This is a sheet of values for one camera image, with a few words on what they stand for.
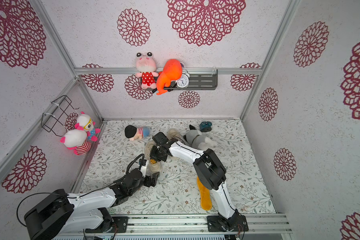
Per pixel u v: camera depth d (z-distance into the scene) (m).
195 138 0.98
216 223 0.73
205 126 1.08
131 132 1.03
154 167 0.87
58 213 0.42
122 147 1.04
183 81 0.90
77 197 0.48
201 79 0.94
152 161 0.86
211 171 0.53
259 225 0.76
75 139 0.85
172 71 0.83
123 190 0.65
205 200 0.80
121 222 0.75
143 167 0.75
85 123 0.93
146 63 0.83
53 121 0.76
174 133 1.07
